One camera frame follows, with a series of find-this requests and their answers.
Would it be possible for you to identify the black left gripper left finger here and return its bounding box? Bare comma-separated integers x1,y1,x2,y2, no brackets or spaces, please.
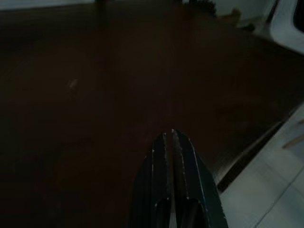
129,132,176,228

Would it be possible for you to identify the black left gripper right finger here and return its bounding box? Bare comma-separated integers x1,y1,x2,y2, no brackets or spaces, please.
171,129,229,228

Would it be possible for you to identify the brown cardboard box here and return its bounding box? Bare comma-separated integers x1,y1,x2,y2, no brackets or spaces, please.
220,8,243,25

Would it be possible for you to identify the black foam puzzle tile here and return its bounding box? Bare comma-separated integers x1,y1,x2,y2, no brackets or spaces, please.
187,0,218,16

